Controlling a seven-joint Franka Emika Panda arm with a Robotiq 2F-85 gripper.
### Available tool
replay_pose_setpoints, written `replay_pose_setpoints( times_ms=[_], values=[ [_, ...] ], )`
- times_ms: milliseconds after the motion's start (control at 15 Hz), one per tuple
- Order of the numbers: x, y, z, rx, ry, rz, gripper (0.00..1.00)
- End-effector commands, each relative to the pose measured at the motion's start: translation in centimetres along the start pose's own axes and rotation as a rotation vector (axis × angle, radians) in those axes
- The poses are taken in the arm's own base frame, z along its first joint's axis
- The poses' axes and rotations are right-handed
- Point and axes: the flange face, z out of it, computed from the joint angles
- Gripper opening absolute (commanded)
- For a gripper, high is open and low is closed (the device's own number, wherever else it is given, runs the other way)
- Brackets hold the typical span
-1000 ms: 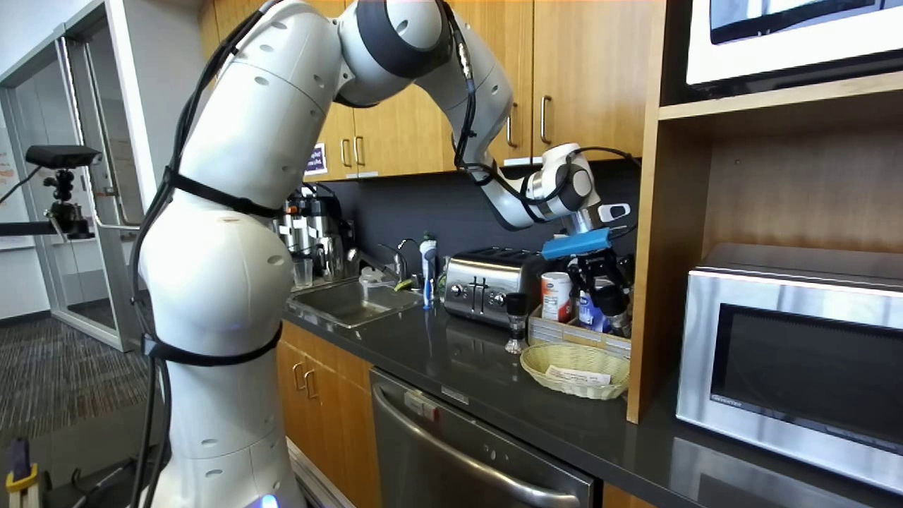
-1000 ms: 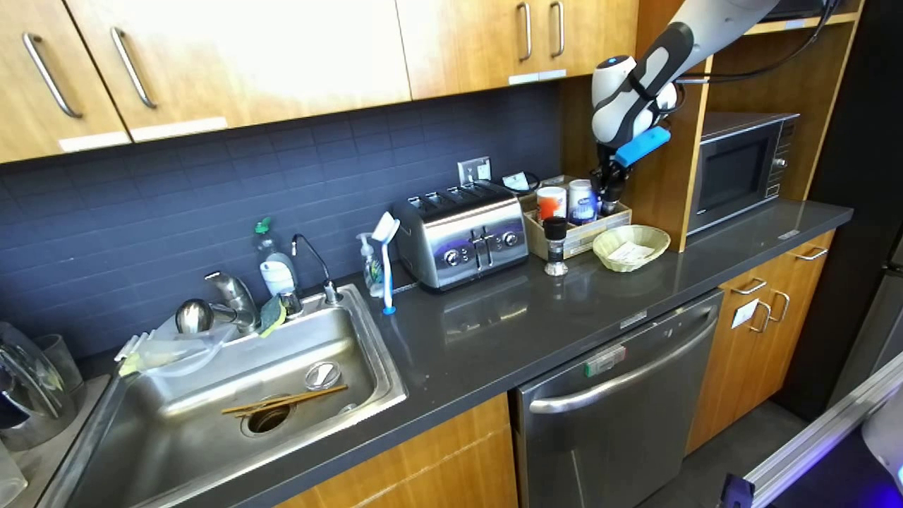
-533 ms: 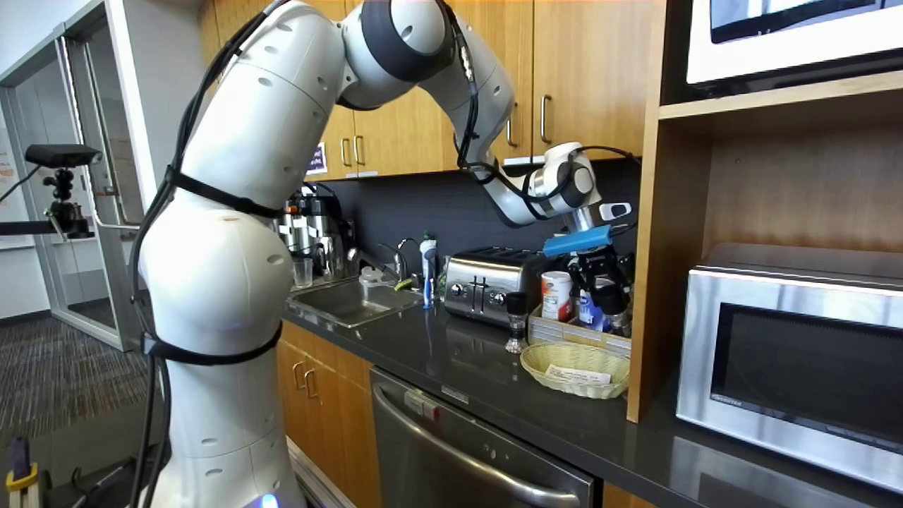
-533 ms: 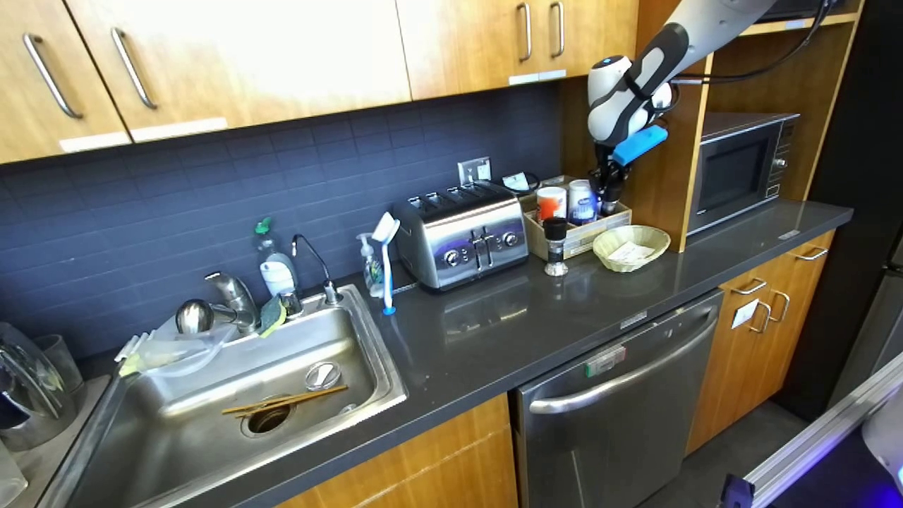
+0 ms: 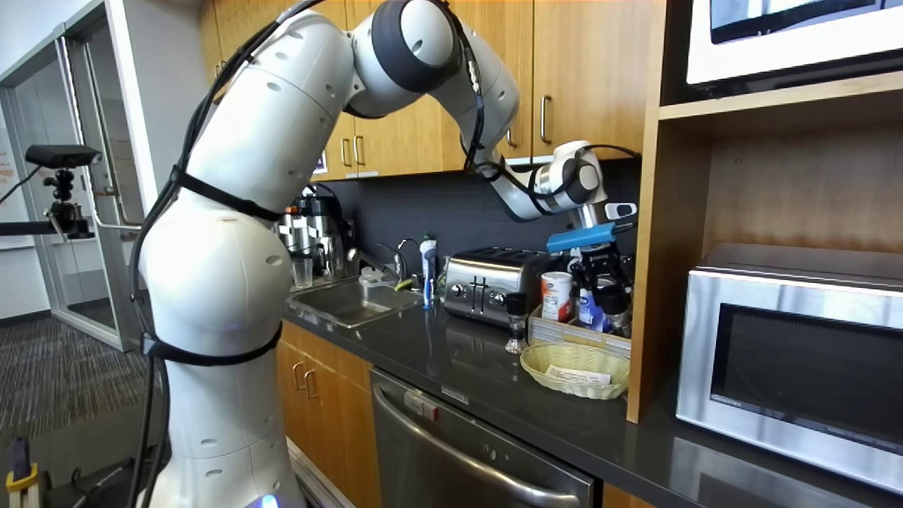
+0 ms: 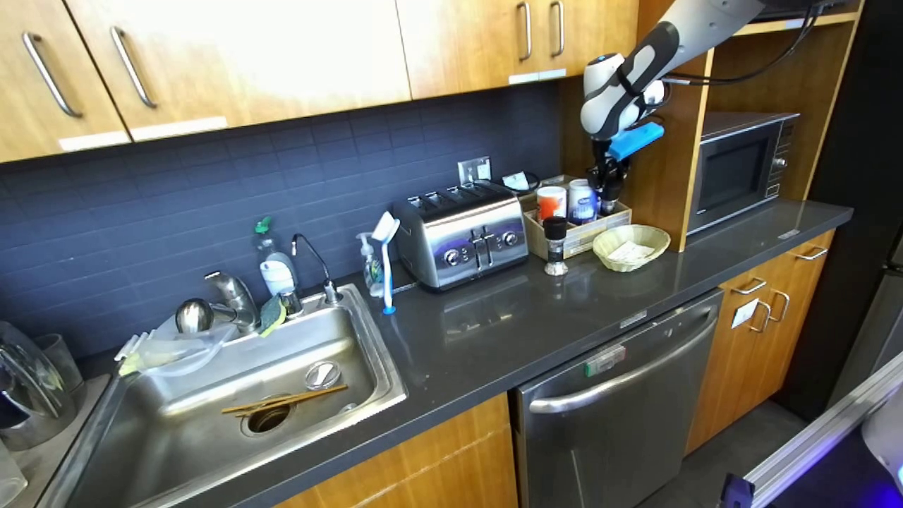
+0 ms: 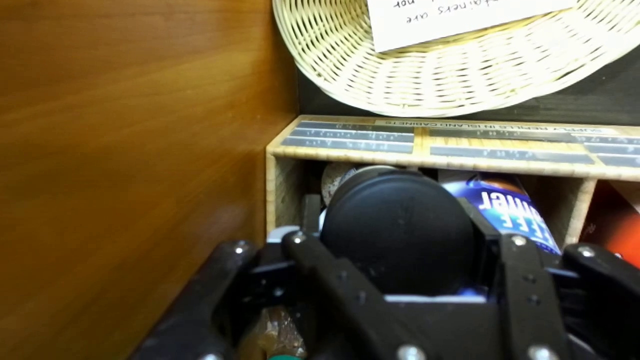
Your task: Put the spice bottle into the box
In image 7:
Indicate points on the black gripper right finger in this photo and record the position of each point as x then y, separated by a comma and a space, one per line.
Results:
576, 305

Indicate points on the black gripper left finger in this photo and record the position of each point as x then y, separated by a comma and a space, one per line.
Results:
280, 300

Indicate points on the spice grinder bottle black cap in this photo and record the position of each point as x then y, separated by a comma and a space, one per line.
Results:
403, 231

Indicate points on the wooden organizer box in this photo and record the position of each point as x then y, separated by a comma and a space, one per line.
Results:
558, 164

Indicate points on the red white canister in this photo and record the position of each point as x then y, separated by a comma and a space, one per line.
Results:
614, 218

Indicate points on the blue white canister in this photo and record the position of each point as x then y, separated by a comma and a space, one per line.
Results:
505, 204

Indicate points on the white paper card in basket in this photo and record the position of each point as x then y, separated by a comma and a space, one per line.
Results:
406, 23

